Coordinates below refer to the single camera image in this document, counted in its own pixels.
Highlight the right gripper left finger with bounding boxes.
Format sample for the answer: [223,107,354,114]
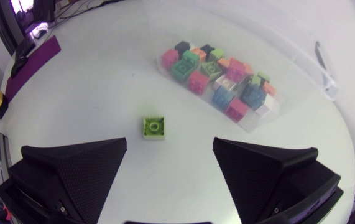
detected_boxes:
[7,136,128,224]

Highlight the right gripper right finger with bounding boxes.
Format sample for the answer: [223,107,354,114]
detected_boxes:
[213,136,342,224]

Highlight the clear plastic container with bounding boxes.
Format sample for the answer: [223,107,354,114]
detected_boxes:
[144,0,341,134]

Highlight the pile of toy bricks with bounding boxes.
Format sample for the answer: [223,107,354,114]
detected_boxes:
[160,40,285,123]

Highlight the white toy brick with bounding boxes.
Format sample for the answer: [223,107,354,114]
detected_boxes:
[254,94,280,116]

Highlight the red toy brick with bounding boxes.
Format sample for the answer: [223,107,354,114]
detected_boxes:
[226,58,247,83]
[225,98,249,123]
[160,49,180,70]
[188,70,210,95]

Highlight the lime green toy brick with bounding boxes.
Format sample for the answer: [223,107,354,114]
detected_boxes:
[142,116,166,141]

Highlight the dark mat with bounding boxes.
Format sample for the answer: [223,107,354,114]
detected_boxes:
[4,35,62,102]

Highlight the orange toy brick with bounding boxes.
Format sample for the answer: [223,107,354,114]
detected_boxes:
[191,47,208,62]

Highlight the dark blue toy brick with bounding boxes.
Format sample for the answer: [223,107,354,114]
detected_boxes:
[200,44,215,57]
[174,40,191,57]

